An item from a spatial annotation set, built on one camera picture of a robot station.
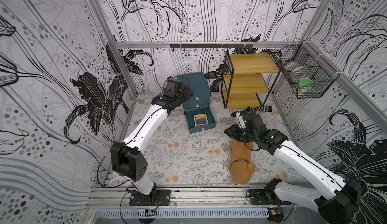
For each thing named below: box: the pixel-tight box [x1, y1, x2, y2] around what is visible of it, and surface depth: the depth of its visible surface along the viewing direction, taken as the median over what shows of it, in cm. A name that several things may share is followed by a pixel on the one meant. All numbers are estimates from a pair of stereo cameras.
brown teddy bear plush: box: [228, 138, 256, 185], surface depth 75 cm
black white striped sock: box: [230, 105, 273, 121], surface depth 109 cm
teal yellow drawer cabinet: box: [177, 72, 217, 134], surface depth 101 cm
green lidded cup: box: [298, 77, 314, 96], surface depth 81 cm
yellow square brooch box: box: [193, 113, 209, 127], surface depth 103 cm
